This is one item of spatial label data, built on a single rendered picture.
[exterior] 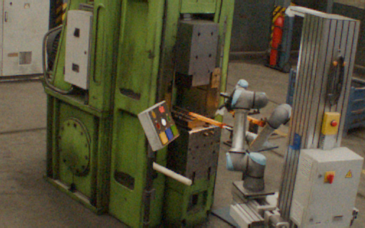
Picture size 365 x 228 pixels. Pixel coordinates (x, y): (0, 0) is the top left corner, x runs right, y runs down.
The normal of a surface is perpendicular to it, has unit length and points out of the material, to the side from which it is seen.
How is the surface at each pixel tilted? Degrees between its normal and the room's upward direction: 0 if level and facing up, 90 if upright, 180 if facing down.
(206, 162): 90
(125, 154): 90
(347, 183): 90
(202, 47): 90
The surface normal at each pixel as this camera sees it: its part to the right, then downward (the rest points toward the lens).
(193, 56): 0.69, 0.26
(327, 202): 0.32, 0.30
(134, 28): -0.71, 0.12
